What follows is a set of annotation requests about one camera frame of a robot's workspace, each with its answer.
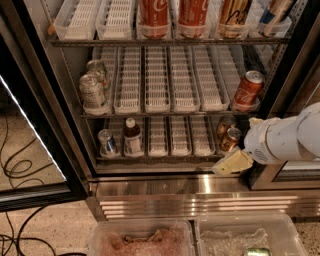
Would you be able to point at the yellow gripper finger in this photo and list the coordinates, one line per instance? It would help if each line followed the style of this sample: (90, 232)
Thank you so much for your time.
(254, 121)
(234, 161)

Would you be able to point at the orange can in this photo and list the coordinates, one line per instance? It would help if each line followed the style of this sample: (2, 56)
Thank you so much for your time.
(225, 122)
(230, 139)

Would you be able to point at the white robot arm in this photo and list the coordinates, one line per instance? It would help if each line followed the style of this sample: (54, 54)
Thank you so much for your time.
(276, 141)

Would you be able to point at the red cola can middle shelf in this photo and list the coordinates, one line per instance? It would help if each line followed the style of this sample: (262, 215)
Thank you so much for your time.
(249, 88)

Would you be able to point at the green can in bin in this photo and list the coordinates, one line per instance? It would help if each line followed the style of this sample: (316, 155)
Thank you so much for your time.
(257, 252)

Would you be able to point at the blue white tall can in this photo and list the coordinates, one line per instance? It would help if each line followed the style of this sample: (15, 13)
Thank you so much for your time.
(273, 18)

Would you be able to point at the gold black can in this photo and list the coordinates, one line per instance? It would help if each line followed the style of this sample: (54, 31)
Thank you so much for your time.
(232, 19)

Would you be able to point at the steel fridge base grille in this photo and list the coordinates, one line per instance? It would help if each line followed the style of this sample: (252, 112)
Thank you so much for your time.
(192, 196)

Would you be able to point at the red cola can top right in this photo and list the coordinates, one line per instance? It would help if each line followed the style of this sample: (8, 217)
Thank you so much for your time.
(192, 17)

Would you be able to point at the red cola can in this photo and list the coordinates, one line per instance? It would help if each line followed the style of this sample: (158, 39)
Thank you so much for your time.
(192, 17)
(154, 18)

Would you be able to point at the blue silver can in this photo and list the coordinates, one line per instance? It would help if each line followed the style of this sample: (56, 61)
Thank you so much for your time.
(108, 147)

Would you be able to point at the red cola can top left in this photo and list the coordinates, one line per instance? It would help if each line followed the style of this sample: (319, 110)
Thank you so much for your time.
(154, 18)

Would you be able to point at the front silver green can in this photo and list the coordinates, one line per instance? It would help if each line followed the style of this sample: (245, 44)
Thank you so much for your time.
(92, 91)

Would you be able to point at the silver green can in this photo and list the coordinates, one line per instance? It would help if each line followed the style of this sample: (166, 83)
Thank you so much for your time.
(92, 91)
(98, 67)

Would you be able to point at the rear silver green can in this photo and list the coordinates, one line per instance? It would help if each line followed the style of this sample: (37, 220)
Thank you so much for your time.
(98, 67)

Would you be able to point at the glass fridge door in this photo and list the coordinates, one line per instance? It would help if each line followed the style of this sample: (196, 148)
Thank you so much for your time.
(42, 159)

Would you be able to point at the right clear plastic bin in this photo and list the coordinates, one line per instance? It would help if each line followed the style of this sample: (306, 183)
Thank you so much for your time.
(230, 234)

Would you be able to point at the clear plastic bin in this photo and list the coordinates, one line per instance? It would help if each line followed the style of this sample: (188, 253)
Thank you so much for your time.
(143, 237)
(230, 234)

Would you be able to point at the left clear plastic bin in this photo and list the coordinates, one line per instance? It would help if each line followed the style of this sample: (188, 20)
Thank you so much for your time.
(143, 237)

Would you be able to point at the brown bottle white cap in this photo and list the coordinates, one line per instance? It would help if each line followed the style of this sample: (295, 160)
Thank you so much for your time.
(132, 136)

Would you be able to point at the bottom wire shelf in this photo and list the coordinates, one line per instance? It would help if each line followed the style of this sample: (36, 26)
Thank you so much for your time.
(164, 159)

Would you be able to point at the wire shelf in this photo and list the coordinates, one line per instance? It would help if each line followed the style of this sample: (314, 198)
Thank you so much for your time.
(168, 42)
(145, 114)
(164, 159)

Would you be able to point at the middle wire shelf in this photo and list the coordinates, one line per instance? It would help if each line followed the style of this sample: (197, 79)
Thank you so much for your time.
(145, 114)

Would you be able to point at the top wire shelf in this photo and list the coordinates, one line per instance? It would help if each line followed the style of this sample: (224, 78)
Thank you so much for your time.
(168, 42)

